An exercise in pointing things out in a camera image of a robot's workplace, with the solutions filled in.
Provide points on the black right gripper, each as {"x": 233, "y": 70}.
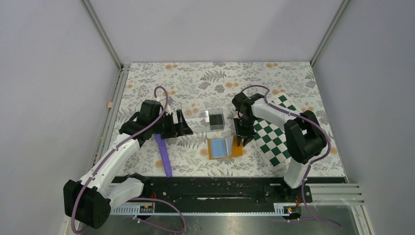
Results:
{"x": 248, "y": 135}

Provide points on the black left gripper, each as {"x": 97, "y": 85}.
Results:
{"x": 180, "y": 129}

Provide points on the orange leather card holder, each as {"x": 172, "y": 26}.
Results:
{"x": 224, "y": 148}

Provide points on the clear acrylic card box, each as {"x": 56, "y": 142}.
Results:
{"x": 199, "y": 121}

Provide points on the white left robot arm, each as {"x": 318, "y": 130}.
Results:
{"x": 91, "y": 199}

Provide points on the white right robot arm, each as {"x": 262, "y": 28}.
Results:
{"x": 304, "y": 137}

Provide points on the black credit card stack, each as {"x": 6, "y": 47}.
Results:
{"x": 216, "y": 122}

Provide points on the purple marker pen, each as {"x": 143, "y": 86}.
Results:
{"x": 164, "y": 155}

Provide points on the green white chessboard mat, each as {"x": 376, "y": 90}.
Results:
{"x": 270, "y": 144}

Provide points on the floral patterned table mat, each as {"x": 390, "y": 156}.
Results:
{"x": 196, "y": 87}

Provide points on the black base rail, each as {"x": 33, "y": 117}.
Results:
{"x": 205, "y": 195}

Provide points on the left aluminium frame post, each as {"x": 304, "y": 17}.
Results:
{"x": 102, "y": 33}

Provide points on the aluminium frame post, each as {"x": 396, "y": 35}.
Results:
{"x": 102, "y": 33}
{"x": 335, "y": 20}

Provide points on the right aluminium frame post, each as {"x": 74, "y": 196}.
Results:
{"x": 335, "y": 20}

